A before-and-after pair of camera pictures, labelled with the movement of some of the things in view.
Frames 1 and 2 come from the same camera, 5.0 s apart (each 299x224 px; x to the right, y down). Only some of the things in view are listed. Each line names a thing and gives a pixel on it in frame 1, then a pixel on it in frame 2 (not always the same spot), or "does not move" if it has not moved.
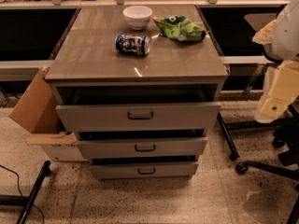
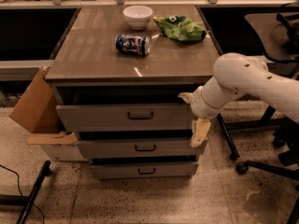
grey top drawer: [138, 117] does not move
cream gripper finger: [284, 88] to [200, 131]
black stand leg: [25, 201] does not move
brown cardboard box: [36, 111] does not move
